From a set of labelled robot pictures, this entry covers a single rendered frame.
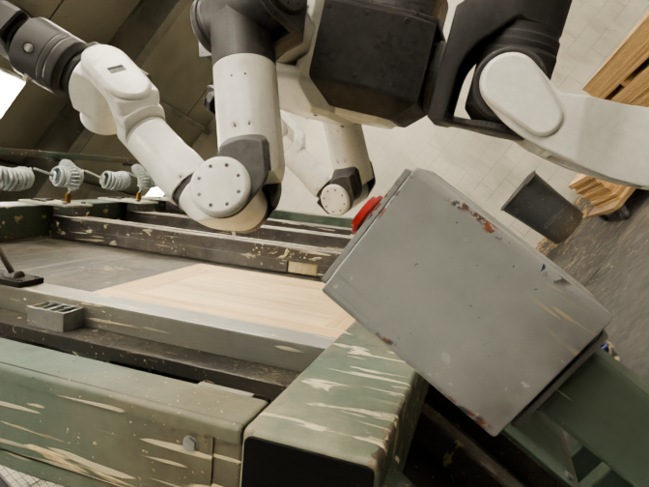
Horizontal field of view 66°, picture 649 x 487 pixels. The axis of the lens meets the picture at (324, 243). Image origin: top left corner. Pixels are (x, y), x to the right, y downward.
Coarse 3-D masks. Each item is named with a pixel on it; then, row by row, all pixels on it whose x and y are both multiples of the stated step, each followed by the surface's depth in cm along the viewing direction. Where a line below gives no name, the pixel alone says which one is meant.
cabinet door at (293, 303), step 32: (128, 288) 96; (160, 288) 99; (192, 288) 101; (224, 288) 104; (256, 288) 106; (288, 288) 108; (320, 288) 110; (256, 320) 83; (288, 320) 84; (320, 320) 87; (352, 320) 88
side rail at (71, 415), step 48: (0, 384) 51; (48, 384) 49; (96, 384) 48; (144, 384) 49; (192, 384) 50; (0, 432) 52; (48, 432) 50; (96, 432) 48; (144, 432) 46; (192, 432) 44; (240, 432) 43; (48, 480) 50; (96, 480) 49; (144, 480) 47; (192, 480) 45
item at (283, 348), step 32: (0, 288) 83; (32, 288) 83; (64, 288) 84; (96, 320) 78; (128, 320) 76; (160, 320) 74; (192, 320) 73; (224, 320) 75; (224, 352) 71; (256, 352) 70; (288, 352) 68; (320, 352) 67
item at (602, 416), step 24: (600, 360) 36; (576, 384) 37; (600, 384) 36; (624, 384) 36; (552, 408) 37; (576, 408) 37; (600, 408) 36; (624, 408) 36; (648, 408) 35; (576, 432) 37; (600, 432) 37; (624, 432) 36; (648, 432) 36; (600, 456) 37; (624, 456) 36; (648, 456) 36; (648, 480) 36
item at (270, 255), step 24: (72, 216) 152; (72, 240) 152; (96, 240) 149; (120, 240) 147; (144, 240) 144; (168, 240) 142; (192, 240) 139; (216, 240) 137; (240, 240) 135; (264, 240) 138; (240, 264) 135; (264, 264) 133; (288, 264) 132; (312, 264) 129
